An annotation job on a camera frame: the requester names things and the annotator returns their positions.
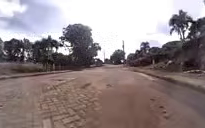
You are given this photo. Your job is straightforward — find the round distant tree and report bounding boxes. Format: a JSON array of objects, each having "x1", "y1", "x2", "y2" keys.
[{"x1": 109, "y1": 49, "x2": 126, "y2": 65}]

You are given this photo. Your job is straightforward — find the pole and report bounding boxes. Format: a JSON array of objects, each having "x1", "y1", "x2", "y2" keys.
[{"x1": 121, "y1": 39, "x2": 126, "y2": 64}]

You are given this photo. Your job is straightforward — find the row of dark trees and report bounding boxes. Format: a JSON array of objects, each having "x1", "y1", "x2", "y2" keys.
[{"x1": 0, "y1": 23, "x2": 103, "y2": 69}]

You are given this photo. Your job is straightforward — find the reddish brick paved road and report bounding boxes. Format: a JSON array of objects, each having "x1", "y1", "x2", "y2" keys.
[{"x1": 0, "y1": 64, "x2": 205, "y2": 128}]

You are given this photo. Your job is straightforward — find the concrete kerb with pavement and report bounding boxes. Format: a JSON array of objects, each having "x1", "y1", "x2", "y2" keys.
[{"x1": 0, "y1": 68, "x2": 78, "y2": 82}]

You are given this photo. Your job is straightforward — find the row of trees with palm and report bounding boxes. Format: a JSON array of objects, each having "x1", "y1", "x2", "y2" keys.
[{"x1": 126, "y1": 9, "x2": 204, "y2": 68}]

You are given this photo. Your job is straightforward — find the dry grass verge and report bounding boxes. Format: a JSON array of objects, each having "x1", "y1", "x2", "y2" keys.
[{"x1": 0, "y1": 62, "x2": 46, "y2": 77}]

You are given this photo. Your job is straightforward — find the pale kerb with verge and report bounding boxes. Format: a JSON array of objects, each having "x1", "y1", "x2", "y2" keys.
[{"x1": 129, "y1": 67, "x2": 205, "y2": 96}]

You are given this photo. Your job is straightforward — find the dark overgrown embankment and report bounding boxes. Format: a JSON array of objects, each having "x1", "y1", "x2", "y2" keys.
[{"x1": 181, "y1": 15, "x2": 205, "y2": 72}]

